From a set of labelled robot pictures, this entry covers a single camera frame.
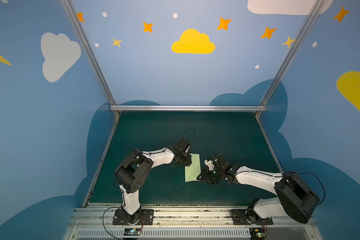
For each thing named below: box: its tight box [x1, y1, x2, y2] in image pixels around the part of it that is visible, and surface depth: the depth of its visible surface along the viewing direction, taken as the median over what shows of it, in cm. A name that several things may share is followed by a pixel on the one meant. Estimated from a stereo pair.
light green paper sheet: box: [184, 153, 202, 183], surface depth 92 cm
